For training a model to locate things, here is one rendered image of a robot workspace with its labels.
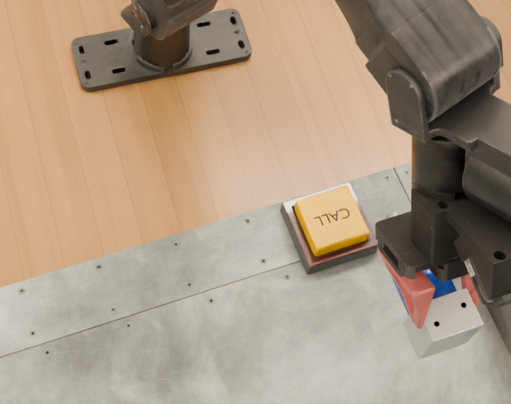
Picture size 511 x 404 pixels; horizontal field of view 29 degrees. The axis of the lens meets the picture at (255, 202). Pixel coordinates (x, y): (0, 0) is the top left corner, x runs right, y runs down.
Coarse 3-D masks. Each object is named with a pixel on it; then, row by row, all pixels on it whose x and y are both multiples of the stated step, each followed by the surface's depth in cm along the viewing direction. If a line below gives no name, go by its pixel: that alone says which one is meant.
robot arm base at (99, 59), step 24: (192, 24) 117; (216, 24) 118; (240, 24) 118; (72, 48) 115; (96, 48) 115; (120, 48) 115; (144, 48) 112; (168, 48) 111; (192, 48) 116; (216, 48) 116; (240, 48) 116; (96, 72) 113; (120, 72) 114; (144, 72) 114; (168, 72) 114
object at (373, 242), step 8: (344, 184) 108; (320, 192) 107; (352, 192) 107; (288, 200) 106; (296, 200) 106; (288, 208) 106; (360, 208) 107; (288, 216) 106; (296, 224) 105; (368, 224) 106; (296, 232) 105; (304, 240) 104; (376, 240) 105; (304, 248) 104; (352, 248) 104; (360, 248) 104; (328, 256) 104; (336, 256) 104; (312, 264) 103
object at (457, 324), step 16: (448, 288) 90; (432, 304) 87; (448, 304) 88; (464, 304) 88; (432, 320) 87; (448, 320) 87; (464, 320) 87; (480, 320) 87; (416, 336) 89; (432, 336) 86; (448, 336) 86; (464, 336) 88; (416, 352) 90; (432, 352) 90
